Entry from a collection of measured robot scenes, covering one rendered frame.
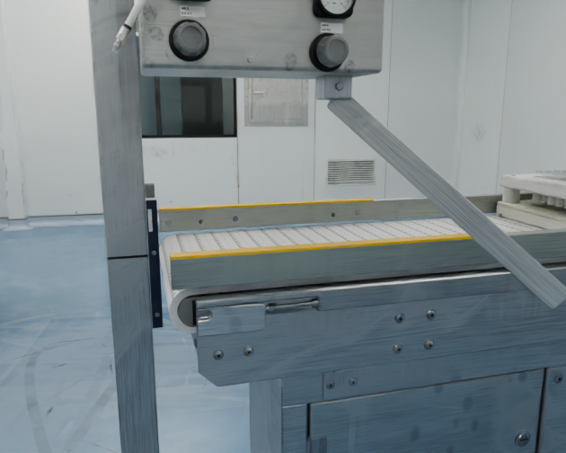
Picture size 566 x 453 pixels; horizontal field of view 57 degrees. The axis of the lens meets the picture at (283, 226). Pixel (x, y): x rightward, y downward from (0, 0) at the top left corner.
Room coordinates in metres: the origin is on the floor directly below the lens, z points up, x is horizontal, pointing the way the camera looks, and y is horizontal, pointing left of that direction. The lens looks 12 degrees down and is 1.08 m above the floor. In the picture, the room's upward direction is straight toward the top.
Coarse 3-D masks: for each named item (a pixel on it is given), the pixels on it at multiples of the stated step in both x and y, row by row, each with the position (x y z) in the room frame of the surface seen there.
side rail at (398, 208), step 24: (528, 192) 0.93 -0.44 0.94; (168, 216) 0.75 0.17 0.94; (192, 216) 0.76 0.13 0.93; (216, 216) 0.77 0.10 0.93; (240, 216) 0.78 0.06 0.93; (264, 216) 0.79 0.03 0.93; (288, 216) 0.80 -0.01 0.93; (312, 216) 0.81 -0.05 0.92; (336, 216) 0.82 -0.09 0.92; (360, 216) 0.83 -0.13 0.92; (384, 216) 0.84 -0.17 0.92; (408, 216) 0.86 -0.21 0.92; (432, 216) 0.87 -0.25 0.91
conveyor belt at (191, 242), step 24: (168, 240) 0.73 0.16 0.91; (192, 240) 0.71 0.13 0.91; (216, 240) 0.71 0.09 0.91; (240, 240) 0.71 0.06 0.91; (264, 240) 0.71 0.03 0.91; (288, 240) 0.71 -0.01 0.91; (312, 240) 0.71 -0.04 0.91; (336, 240) 0.71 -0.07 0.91; (168, 264) 0.62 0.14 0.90; (480, 264) 0.60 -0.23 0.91; (168, 288) 0.55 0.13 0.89; (216, 288) 0.52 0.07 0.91; (240, 288) 0.52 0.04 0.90; (264, 288) 0.53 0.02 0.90
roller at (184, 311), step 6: (198, 294) 0.51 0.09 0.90; (204, 294) 0.53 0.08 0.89; (186, 300) 0.50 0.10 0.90; (192, 300) 0.50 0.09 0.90; (180, 306) 0.50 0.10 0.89; (186, 306) 0.50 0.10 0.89; (192, 306) 0.50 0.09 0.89; (180, 312) 0.50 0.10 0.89; (186, 312) 0.50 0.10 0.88; (192, 312) 0.50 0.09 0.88; (180, 318) 0.50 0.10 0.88; (186, 318) 0.50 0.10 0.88; (192, 318) 0.50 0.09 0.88; (186, 324) 0.50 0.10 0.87; (192, 324) 0.50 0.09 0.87
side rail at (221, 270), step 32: (224, 256) 0.50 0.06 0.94; (256, 256) 0.51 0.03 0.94; (288, 256) 0.52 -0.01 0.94; (320, 256) 0.53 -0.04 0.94; (352, 256) 0.54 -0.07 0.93; (384, 256) 0.55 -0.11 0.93; (416, 256) 0.56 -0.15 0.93; (448, 256) 0.57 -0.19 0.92; (480, 256) 0.58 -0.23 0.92; (544, 256) 0.60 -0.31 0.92; (192, 288) 0.49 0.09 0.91
